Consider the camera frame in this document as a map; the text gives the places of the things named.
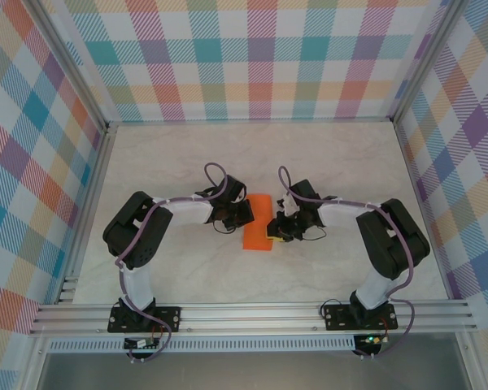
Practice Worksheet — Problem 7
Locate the orange cloth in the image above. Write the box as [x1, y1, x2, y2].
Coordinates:
[242, 193, 275, 252]

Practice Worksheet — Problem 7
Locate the grey metal panel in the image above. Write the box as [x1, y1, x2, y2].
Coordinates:
[36, 352, 473, 390]

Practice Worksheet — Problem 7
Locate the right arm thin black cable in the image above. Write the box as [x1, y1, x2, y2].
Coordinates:
[303, 225, 329, 242]

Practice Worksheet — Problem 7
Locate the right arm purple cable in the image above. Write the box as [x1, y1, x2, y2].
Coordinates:
[277, 164, 416, 362]

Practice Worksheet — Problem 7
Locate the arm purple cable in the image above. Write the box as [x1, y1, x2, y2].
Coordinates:
[277, 164, 416, 362]
[114, 162, 231, 365]

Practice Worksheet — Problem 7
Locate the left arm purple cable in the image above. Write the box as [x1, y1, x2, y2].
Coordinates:
[114, 162, 231, 365]

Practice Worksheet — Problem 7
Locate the black base wire loop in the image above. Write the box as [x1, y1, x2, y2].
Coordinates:
[318, 299, 345, 322]

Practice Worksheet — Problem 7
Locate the long aluminium mounting rail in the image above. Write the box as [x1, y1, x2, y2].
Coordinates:
[28, 299, 479, 337]

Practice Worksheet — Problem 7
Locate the thin aluminium frame rail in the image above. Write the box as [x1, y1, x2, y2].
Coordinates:
[105, 117, 398, 128]

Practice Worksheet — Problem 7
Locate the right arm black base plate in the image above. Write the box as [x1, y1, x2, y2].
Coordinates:
[323, 304, 399, 331]

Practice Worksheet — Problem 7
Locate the slotted metal cable strip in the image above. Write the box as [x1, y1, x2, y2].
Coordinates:
[48, 339, 357, 353]

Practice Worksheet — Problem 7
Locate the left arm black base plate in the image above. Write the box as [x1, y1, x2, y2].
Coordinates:
[107, 305, 183, 334]

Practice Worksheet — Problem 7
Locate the aluminium side rail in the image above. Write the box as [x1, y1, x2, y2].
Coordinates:
[54, 123, 119, 305]

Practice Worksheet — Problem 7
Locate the aluminium frame post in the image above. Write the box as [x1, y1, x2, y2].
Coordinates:
[31, 0, 111, 135]
[388, 0, 468, 125]

